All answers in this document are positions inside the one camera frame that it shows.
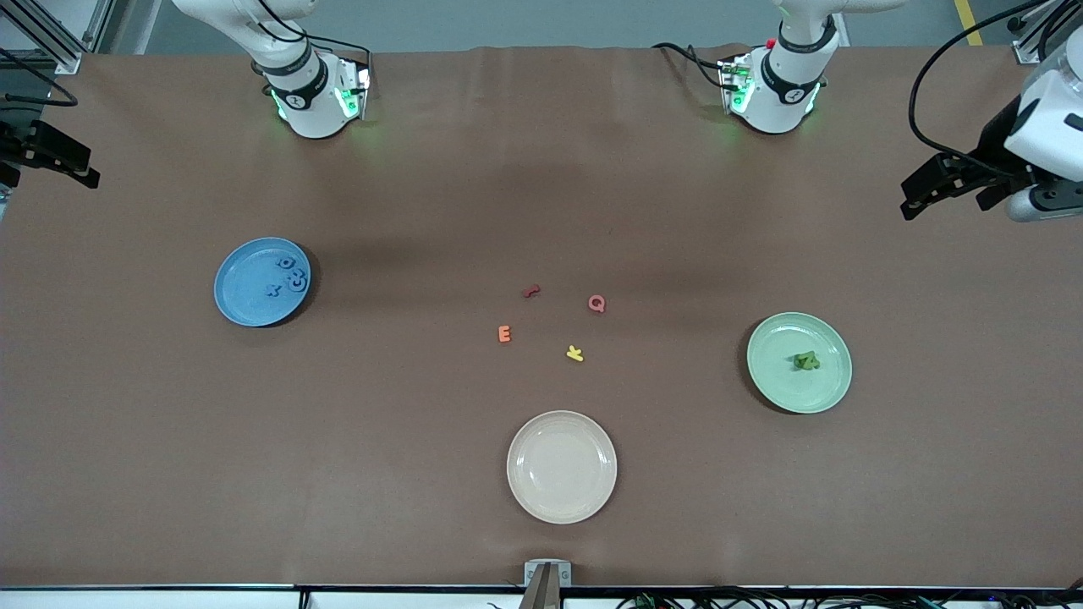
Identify blue plate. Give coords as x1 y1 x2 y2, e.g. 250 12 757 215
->
213 237 313 329

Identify mint green plate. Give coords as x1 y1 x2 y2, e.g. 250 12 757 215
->
746 312 854 415

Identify brown table mat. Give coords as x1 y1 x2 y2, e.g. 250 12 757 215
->
0 44 1083 589

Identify white table edge strip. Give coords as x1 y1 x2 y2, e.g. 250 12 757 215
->
0 586 1083 609

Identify beige plate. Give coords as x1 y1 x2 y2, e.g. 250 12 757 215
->
506 410 618 525

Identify aluminium frame profile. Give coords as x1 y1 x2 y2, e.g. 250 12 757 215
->
1007 0 1083 64
0 0 115 75

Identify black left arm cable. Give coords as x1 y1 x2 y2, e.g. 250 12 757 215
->
909 0 1083 180

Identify black cable on mat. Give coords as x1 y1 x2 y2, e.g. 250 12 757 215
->
651 42 730 90

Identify tangled black cables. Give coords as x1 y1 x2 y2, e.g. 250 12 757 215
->
618 586 1083 609

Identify grey metal bracket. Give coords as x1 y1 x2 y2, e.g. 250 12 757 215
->
524 560 573 609

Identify grey camera mast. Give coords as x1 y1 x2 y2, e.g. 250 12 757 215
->
518 563 563 609

